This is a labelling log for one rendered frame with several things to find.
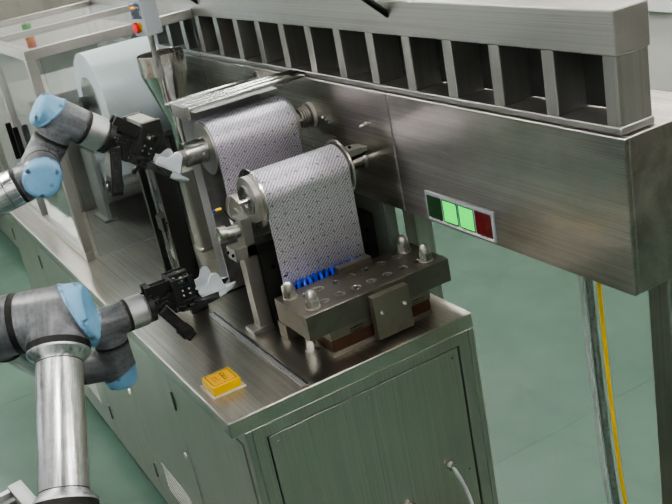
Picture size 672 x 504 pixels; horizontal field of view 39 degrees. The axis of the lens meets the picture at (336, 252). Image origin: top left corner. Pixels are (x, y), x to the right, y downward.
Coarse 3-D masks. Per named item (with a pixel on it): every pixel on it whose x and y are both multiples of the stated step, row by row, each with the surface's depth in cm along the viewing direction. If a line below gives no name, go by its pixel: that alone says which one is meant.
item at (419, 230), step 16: (416, 224) 265; (416, 240) 267; (432, 240) 269; (432, 288) 273; (656, 288) 190; (656, 304) 191; (656, 320) 193; (656, 336) 195; (656, 352) 196; (656, 368) 198; (656, 384) 200; (656, 400) 202
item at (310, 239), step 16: (352, 192) 236; (304, 208) 230; (320, 208) 232; (336, 208) 235; (352, 208) 237; (272, 224) 227; (288, 224) 229; (304, 224) 231; (320, 224) 233; (336, 224) 236; (352, 224) 238; (288, 240) 230; (304, 240) 232; (320, 240) 235; (336, 240) 237; (352, 240) 239; (288, 256) 231; (304, 256) 233; (320, 256) 236; (336, 256) 238; (352, 256) 240; (288, 272) 232; (304, 272) 235
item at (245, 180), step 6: (240, 180) 228; (246, 180) 225; (246, 186) 226; (252, 186) 224; (252, 192) 224; (258, 192) 224; (258, 198) 224; (258, 204) 224; (258, 210) 225; (252, 216) 230; (258, 216) 226
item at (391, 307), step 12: (396, 288) 223; (372, 300) 220; (384, 300) 222; (396, 300) 223; (408, 300) 225; (372, 312) 222; (384, 312) 222; (396, 312) 224; (408, 312) 226; (384, 324) 223; (396, 324) 225; (408, 324) 227; (384, 336) 224
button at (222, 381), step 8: (224, 368) 222; (208, 376) 220; (216, 376) 219; (224, 376) 219; (232, 376) 218; (208, 384) 217; (216, 384) 216; (224, 384) 216; (232, 384) 217; (240, 384) 218; (216, 392) 215; (224, 392) 216
